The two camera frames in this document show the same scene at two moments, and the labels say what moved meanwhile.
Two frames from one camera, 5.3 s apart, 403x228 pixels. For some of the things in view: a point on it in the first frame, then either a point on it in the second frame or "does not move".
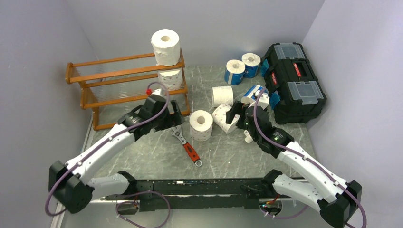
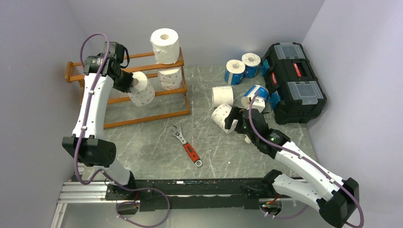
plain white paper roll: [166, 46] does not move
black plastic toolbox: [295, 95] does not move
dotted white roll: [172, 80] does not move
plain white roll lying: [222, 95] does not move
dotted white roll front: [201, 122] to [141, 92]
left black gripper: [175, 118] to [126, 87]
